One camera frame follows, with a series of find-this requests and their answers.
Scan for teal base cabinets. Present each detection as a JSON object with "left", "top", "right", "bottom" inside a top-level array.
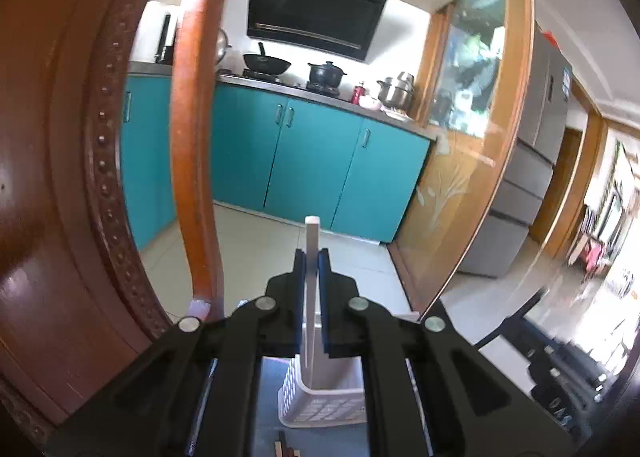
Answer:
[{"left": 120, "top": 72, "right": 433, "bottom": 250}]

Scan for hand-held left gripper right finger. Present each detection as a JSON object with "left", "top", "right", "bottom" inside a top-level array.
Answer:
[{"left": 317, "top": 248, "right": 576, "bottom": 457}]

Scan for black lidded cooking pot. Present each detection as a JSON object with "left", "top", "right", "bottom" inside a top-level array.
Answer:
[{"left": 307, "top": 61, "right": 346, "bottom": 89}]

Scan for black and white appliance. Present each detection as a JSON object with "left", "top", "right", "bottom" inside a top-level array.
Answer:
[{"left": 154, "top": 12, "right": 180, "bottom": 64}]

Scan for carved wooden chair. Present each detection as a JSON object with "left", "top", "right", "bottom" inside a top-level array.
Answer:
[{"left": 0, "top": 0, "right": 241, "bottom": 457}]

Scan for wood framed glass door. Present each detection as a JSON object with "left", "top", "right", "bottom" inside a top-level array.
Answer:
[{"left": 390, "top": 0, "right": 536, "bottom": 313}]

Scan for white plastic utensil basket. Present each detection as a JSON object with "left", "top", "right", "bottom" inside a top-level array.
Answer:
[{"left": 278, "top": 354, "right": 368, "bottom": 428}]

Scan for reddish brown wooden chopstick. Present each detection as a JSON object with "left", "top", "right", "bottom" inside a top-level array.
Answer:
[{"left": 279, "top": 430, "right": 301, "bottom": 457}]

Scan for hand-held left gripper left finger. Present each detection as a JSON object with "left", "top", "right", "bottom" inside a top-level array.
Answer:
[{"left": 45, "top": 248, "right": 307, "bottom": 457}]

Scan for silver pot lid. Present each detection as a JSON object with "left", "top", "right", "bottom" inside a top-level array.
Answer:
[{"left": 215, "top": 28, "right": 233, "bottom": 66}]

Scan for gas stove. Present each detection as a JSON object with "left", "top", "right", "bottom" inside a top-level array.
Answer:
[{"left": 217, "top": 68, "right": 341, "bottom": 97}]

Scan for black wok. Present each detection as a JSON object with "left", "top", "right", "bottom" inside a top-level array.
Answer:
[{"left": 243, "top": 42, "right": 292, "bottom": 76}]

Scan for stainless steel stock pot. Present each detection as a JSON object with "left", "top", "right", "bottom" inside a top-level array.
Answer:
[{"left": 376, "top": 72, "right": 417, "bottom": 114}]

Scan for grey refrigerator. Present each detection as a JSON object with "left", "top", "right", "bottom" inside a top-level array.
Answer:
[{"left": 457, "top": 22, "right": 573, "bottom": 280}]

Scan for black range hood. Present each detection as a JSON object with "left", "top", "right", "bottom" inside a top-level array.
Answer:
[{"left": 247, "top": 0, "right": 393, "bottom": 63}]

